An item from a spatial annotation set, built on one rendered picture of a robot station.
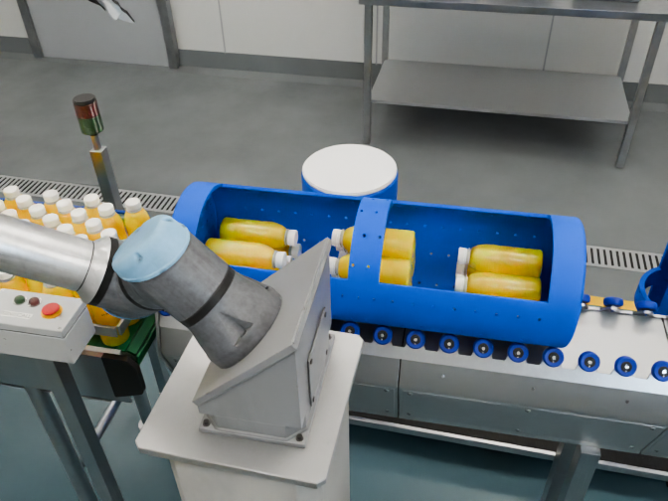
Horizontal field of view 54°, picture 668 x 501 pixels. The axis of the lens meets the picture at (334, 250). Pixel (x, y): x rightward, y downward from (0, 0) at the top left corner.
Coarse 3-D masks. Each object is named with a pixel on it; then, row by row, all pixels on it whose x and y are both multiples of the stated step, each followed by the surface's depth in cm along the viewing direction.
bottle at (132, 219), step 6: (126, 210) 172; (138, 210) 172; (144, 210) 174; (126, 216) 173; (132, 216) 172; (138, 216) 172; (144, 216) 174; (126, 222) 173; (132, 222) 172; (138, 222) 173; (144, 222) 174; (126, 228) 174; (132, 228) 173
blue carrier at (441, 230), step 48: (192, 192) 147; (240, 192) 159; (288, 192) 152; (432, 240) 159; (480, 240) 156; (528, 240) 154; (576, 240) 131; (336, 288) 138; (384, 288) 136; (432, 288) 159; (576, 288) 128; (480, 336) 141; (528, 336) 136
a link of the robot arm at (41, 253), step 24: (0, 216) 97; (0, 240) 96; (24, 240) 97; (48, 240) 100; (72, 240) 102; (96, 240) 107; (120, 240) 108; (0, 264) 97; (24, 264) 98; (48, 264) 99; (72, 264) 101; (96, 264) 102; (72, 288) 104; (96, 288) 102; (120, 288) 102; (120, 312) 108; (144, 312) 106
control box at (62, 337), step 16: (0, 304) 140; (16, 304) 139; (64, 304) 139; (80, 304) 139; (0, 320) 136; (16, 320) 136; (32, 320) 136; (48, 320) 135; (64, 320) 135; (80, 320) 139; (0, 336) 138; (16, 336) 137; (32, 336) 136; (48, 336) 135; (64, 336) 134; (80, 336) 140; (0, 352) 142; (16, 352) 140; (32, 352) 139; (48, 352) 138; (64, 352) 137; (80, 352) 141
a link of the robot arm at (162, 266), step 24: (168, 216) 99; (144, 240) 95; (168, 240) 95; (192, 240) 98; (120, 264) 95; (144, 264) 93; (168, 264) 94; (192, 264) 96; (216, 264) 99; (144, 288) 96; (168, 288) 95; (192, 288) 96; (216, 288) 97; (168, 312) 99; (192, 312) 97
